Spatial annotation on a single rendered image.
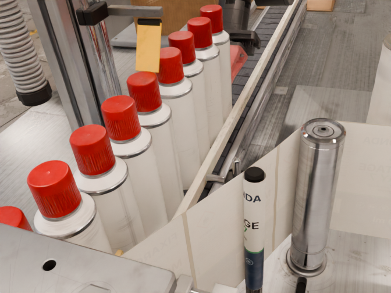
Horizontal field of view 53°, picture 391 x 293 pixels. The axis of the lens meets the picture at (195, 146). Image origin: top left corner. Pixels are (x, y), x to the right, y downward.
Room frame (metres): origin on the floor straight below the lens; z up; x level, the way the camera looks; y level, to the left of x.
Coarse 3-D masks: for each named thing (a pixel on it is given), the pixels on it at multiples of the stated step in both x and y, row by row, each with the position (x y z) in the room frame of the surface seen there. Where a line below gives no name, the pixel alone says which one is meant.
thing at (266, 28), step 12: (300, 0) 1.18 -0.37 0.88; (276, 12) 1.10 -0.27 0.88; (264, 24) 1.02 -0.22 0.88; (276, 24) 1.01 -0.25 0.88; (288, 24) 1.00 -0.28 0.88; (264, 36) 0.94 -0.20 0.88; (264, 48) 0.87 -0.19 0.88; (276, 48) 0.86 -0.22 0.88; (252, 60) 0.81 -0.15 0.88; (240, 72) 0.76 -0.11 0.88; (252, 72) 0.75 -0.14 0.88; (264, 72) 0.75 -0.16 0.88; (240, 84) 0.71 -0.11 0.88; (252, 96) 0.66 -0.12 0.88; (240, 120) 0.58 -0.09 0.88; (228, 144) 0.51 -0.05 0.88; (216, 168) 0.45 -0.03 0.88; (204, 192) 0.40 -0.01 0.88
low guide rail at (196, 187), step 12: (288, 12) 0.99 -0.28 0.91; (276, 36) 0.85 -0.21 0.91; (264, 60) 0.73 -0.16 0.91; (252, 84) 0.64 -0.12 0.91; (240, 96) 0.60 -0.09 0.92; (240, 108) 0.57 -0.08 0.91; (228, 120) 0.53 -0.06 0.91; (228, 132) 0.50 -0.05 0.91; (216, 144) 0.47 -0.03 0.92; (216, 156) 0.45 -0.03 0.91; (204, 168) 0.42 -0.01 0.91; (204, 180) 0.40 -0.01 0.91; (192, 192) 0.37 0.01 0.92; (180, 204) 0.35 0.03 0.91; (192, 204) 0.36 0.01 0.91
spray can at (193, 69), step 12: (180, 36) 0.48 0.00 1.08; (192, 36) 0.48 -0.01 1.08; (180, 48) 0.47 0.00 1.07; (192, 48) 0.47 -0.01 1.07; (192, 60) 0.47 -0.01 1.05; (192, 72) 0.46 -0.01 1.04; (204, 84) 0.47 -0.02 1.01; (204, 96) 0.47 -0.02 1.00; (204, 108) 0.47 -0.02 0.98; (204, 120) 0.47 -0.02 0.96; (204, 132) 0.46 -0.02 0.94; (204, 144) 0.46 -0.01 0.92; (204, 156) 0.46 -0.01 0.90
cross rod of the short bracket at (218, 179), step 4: (208, 176) 0.40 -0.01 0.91; (212, 176) 0.40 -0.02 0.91; (216, 176) 0.40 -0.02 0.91; (220, 176) 0.40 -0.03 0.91; (208, 180) 0.40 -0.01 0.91; (212, 180) 0.40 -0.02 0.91; (216, 180) 0.39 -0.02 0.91; (220, 180) 0.39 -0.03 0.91; (224, 180) 0.39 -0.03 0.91; (220, 184) 0.39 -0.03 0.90
